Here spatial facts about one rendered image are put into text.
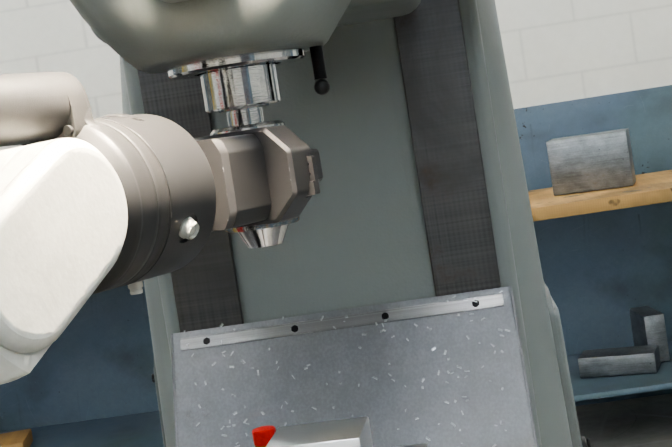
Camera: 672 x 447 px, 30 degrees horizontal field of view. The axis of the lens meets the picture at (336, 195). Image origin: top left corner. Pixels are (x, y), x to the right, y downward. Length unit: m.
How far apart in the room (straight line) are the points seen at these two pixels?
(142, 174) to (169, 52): 0.12
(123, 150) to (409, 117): 0.55
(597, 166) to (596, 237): 0.61
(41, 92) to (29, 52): 4.63
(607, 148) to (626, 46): 0.68
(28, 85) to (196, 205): 0.11
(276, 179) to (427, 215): 0.45
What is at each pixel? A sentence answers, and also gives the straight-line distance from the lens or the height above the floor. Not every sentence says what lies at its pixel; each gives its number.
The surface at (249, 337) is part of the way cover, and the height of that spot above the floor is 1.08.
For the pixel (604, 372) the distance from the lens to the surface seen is 4.54.
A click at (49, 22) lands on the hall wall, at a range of 5.23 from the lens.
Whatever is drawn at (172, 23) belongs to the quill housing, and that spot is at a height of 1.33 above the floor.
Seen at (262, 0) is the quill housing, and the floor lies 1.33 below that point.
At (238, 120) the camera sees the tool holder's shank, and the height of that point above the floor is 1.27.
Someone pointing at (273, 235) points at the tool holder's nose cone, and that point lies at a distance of 0.77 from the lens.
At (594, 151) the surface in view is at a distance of 4.47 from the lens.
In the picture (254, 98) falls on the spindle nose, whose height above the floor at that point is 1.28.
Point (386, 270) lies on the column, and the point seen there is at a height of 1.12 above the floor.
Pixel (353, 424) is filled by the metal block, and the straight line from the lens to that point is 0.81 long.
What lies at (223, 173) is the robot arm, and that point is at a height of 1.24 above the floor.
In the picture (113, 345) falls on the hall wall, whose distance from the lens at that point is 5.23.
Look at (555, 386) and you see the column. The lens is 1.21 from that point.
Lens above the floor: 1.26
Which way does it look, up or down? 3 degrees down
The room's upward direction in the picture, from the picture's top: 9 degrees counter-clockwise
